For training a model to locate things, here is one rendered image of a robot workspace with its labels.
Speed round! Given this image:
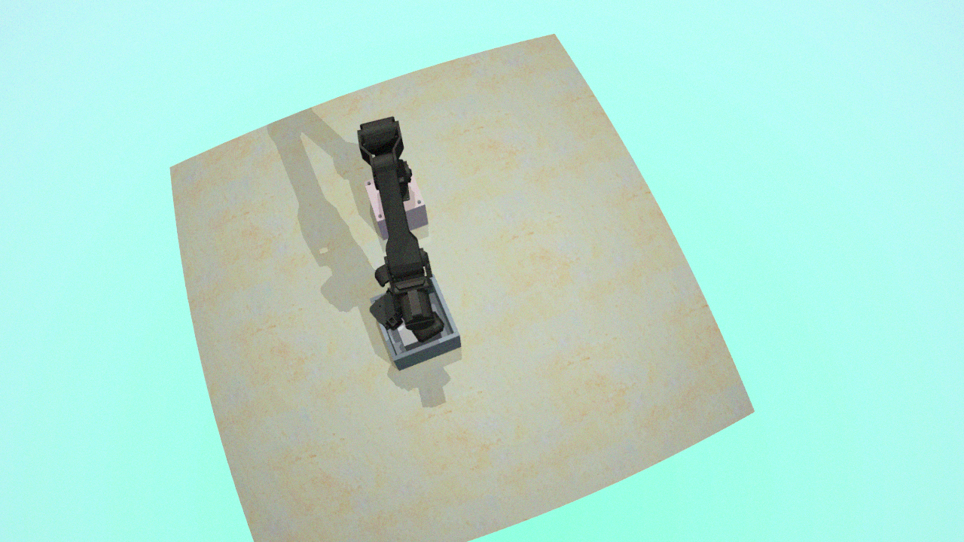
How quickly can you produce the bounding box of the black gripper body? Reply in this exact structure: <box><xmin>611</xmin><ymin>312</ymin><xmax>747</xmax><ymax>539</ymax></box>
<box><xmin>375</xmin><ymin>264</ymin><xmax>444</xmax><ymax>343</ymax></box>

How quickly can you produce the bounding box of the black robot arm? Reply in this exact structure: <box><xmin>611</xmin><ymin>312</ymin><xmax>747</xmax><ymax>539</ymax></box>
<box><xmin>357</xmin><ymin>117</ymin><xmax>435</xmax><ymax>330</ymax></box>

